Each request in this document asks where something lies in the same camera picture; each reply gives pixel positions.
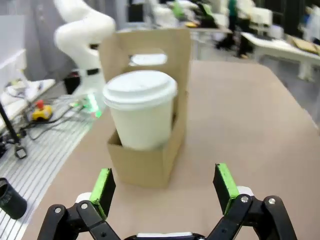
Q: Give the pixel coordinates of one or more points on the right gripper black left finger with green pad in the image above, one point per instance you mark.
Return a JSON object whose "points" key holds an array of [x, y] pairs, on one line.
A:
{"points": [[102, 190]]}

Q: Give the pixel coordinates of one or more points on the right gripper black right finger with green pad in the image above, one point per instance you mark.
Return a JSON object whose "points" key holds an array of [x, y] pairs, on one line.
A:
{"points": [[225, 187]]}

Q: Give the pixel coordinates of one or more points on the white paper cup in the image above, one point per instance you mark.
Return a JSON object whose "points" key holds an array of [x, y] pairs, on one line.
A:
{"points": [[142, 125]]}

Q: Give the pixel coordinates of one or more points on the white plastic cup lid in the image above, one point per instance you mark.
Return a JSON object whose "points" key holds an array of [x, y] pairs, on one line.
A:
{"points": [[140, 87]]}

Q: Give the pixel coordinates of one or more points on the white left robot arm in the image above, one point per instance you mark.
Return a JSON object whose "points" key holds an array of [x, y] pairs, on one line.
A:
{"points": [[80, 32]]}

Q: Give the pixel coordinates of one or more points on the brown cardboard cup carrier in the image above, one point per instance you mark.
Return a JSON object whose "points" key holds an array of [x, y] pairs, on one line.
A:
{"points": [[145, 165]]}

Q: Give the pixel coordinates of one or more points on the black cylindrical container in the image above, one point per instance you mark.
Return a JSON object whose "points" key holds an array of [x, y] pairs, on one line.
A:
{"points": [[11, 200]]}

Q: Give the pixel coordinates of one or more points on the yellow emergency stop button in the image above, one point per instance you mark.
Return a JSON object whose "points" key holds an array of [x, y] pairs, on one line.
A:
{"points": [[41, 112]]}

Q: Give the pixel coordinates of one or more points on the black tripod pole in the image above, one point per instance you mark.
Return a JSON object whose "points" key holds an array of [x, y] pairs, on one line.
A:
{"points": [[10, 125]]}

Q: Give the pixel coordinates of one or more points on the white background table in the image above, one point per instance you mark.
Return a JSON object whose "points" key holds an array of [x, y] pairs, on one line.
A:
{"points": [[280, 47]]}

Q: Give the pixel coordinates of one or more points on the background person green top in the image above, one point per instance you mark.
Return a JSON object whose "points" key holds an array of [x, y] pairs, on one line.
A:
{"points": [[232, 17]]}

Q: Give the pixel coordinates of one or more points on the background person white top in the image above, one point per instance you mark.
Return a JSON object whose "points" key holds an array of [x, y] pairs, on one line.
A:
{"points": [[312, 22]]}

